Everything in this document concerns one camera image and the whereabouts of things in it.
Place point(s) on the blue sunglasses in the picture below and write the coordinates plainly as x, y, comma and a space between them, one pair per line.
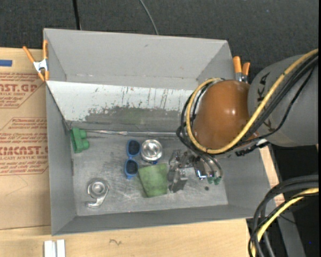
131, 158

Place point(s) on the clear glass cup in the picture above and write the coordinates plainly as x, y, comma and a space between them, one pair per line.
151, 150

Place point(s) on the silver metal measuring scoop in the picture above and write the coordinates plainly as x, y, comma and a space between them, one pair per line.
97, 191

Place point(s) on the brown cardboard board red print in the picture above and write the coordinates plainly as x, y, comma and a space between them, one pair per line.
18, 191

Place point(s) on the green toy block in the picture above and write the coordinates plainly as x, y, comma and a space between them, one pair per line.
79, 140

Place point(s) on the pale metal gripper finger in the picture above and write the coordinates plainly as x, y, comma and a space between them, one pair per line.
179, 159
177, 181

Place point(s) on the grey metal bin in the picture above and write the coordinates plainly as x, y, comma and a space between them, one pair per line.
115, 60

